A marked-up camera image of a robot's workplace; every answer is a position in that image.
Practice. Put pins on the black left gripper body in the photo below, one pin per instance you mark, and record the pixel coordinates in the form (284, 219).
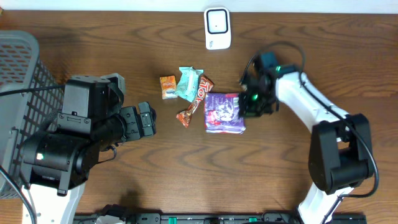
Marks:
(132, 123)

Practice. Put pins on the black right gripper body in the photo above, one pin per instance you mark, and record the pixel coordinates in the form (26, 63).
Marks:
(256, 104)

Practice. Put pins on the purple snack packet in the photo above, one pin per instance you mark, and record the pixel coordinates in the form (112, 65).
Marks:
(222, 113)

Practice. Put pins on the orange small snack box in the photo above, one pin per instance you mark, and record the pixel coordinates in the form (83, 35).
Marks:
(168, 87)

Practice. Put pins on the red orange chocolate bar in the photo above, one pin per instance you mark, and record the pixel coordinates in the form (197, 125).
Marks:
(204, 88)

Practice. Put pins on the teal snack wrapper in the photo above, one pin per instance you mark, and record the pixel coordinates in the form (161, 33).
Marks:
(187, 87)

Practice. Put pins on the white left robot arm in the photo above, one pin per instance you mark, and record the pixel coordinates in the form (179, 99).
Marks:
(56, 159)

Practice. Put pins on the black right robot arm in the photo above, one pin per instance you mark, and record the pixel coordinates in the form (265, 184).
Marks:
(340, 156)

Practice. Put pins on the white barcode scanner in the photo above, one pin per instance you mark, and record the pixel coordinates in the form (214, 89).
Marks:
(217, 28)

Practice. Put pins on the black mesh plastic basket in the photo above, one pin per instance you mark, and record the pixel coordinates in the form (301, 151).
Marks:
(22, 113)

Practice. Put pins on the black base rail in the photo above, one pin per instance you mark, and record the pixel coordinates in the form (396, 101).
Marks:
(155, 218)

